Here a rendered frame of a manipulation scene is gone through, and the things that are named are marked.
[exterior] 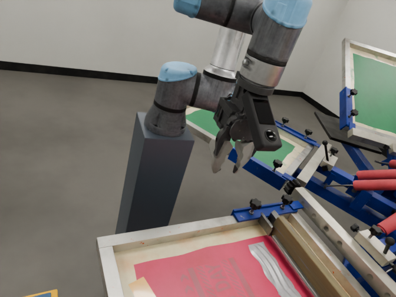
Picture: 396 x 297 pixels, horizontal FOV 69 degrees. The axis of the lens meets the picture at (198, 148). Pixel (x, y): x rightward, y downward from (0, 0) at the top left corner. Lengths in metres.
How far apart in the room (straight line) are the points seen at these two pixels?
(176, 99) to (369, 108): 1.56
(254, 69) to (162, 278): 0.64
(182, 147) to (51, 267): 1.30
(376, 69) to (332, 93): 3.61
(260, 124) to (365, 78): 1.91
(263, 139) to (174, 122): 0.53
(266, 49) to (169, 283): 0.67
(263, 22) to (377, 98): 1.87
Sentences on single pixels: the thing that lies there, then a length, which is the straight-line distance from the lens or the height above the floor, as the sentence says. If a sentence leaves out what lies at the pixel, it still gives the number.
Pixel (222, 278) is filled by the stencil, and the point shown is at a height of 0.96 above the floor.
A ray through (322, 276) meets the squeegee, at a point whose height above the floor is 1.05.
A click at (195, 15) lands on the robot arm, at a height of 1.63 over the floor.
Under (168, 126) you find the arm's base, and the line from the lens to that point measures 0.98.
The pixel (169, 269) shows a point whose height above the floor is 0.96.
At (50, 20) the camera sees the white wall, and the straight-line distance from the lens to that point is 4.19.
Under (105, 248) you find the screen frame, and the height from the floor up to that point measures 0.99.
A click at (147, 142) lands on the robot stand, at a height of 1.18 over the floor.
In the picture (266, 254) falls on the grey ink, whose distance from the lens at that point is 1.08.
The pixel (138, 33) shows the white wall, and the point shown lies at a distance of 4.36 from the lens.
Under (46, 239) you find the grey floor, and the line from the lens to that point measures 2.19.
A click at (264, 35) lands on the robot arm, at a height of 1.65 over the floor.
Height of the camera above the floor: 1.71
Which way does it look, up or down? 31 degrees down
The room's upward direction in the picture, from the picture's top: 18 degrees clockwise
